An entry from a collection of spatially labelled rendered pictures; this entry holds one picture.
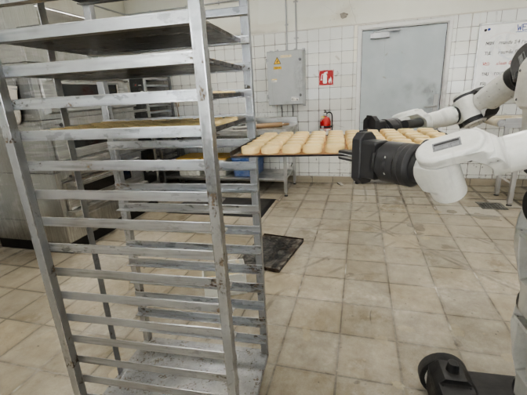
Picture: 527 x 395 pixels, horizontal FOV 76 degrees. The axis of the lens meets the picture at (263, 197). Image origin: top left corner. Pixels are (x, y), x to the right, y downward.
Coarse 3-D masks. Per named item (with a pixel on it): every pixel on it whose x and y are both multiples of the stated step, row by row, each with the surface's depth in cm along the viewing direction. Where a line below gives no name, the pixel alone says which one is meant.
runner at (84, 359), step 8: (80, 360) 124; (88, 360) 123; (96, 360) 122; (104, 360) 121; (112, 360) 120; (136, 368) 119; (144, 368) 118; (152, 368) 118; (160, 368) 117; (168, 368) 116; (176, 368) 115; (192, 376) 115; (200, 376) 114; (208, 376) 113; (216, 376) 112; (224, 376) 112; (240, 376) 114
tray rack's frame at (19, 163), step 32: (0, 64) 94; (0, 96) 94; (32, 192) 104; (32, 224) 105; (96, 256) 136; (64, 320) 117; (64, 352) 120; (256, 352) 160; (160, 384) 145; (192, 384) 144; (224, 384) 143; (256, 384) 142
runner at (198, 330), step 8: (72, 320) 119; (80, 320) 118; (88, 320) 117; (96, 320) 116; (104, 320) 115; (112, 320) 115; (120, 320) 114; (128, 320) 113; (136, 320) 113; (144, 328) 113; (152, 328) 112; (160, 328) 111; (168, 328) 111; (176, 328) 110; (184, 328) 109; (192, 328) 108; (200, 328) 108; (208, 328) 107; (216, 328) 106
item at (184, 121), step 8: (136, 120) 132; (144, 120) 130; (160, 120) 127; (168, 120) 122; (176, 120) 120; (184, 120) 119; (192, 120) 117; (216, 120) 109; (224, 120) 110; (232, 120) 116; (64, 128) 110; (72, 128) 108; (80, 128) 109; (88, 128) 106; (96, 128) 105; (104, 128) 105
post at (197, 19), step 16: (192, 0) 76; (192, 16) 77; (192, 32) 78; (192, 48) 79; (208, 64) 81; (208, 80) 82; (208, 96) 82; (208, 112) 83; (208, 128) 84; (208, 144) 86; (208, 160) 87; (208, 176) 88; (208, 192) 90; (224, 240) 95; (224, 256) 95; (224, 272) 96; (224, 288) 98; (224, 304) 99; (224, 320) 101; (224, 336) 103; (224, 352) 105
